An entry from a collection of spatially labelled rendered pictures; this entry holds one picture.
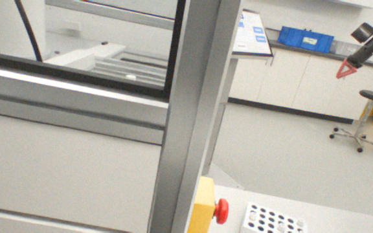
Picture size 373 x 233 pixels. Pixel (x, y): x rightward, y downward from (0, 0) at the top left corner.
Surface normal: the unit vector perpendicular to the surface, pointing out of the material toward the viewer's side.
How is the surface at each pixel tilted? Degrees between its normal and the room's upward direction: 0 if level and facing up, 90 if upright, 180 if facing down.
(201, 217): 90
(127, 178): 90
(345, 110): 90
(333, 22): 90
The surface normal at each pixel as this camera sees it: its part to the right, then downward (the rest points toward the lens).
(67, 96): -0.06, 0.40
